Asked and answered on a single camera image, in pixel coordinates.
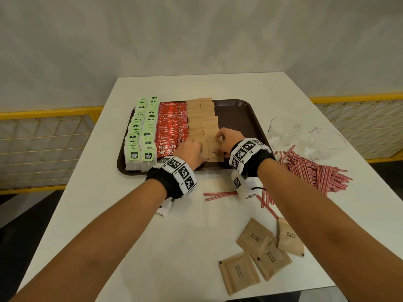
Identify person's left hand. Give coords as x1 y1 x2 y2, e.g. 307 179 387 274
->
172 140 206 172

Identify person's right hand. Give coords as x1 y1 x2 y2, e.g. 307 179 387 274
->
215 128 246 161

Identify brown plastic tray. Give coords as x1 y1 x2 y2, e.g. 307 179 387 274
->
116 99 272 177

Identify row of red Nescafe sachets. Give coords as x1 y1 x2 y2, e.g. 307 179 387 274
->
154 102 189 160

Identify neat rows of sugar packets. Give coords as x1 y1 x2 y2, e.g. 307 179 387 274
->
186 97 221 145

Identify neat rows of tea bags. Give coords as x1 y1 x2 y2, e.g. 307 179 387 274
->
123 96 160 172

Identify pile of pink stirrer sticks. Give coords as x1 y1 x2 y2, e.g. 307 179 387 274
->
203 144 353 221

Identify clear glass cups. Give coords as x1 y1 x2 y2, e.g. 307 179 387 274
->
267 116 348 161

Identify person's left forearm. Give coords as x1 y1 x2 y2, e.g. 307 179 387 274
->
9 178 167 302

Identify person's right forearm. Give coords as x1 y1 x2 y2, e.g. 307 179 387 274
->
257 159 403 302

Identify right wristband with marker tiles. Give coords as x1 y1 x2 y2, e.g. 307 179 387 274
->
229 138 276 178

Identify wristband with marker tiles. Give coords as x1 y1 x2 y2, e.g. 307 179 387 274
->
229 138 276 178
145 155 198 199

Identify left wristband with marker tiles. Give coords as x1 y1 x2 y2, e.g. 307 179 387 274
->
145 155 198 199

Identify marker cube on right wrist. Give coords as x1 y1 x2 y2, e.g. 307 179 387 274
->
230 170 262 200

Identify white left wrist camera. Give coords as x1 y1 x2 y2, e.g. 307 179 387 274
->
156 196 175 217

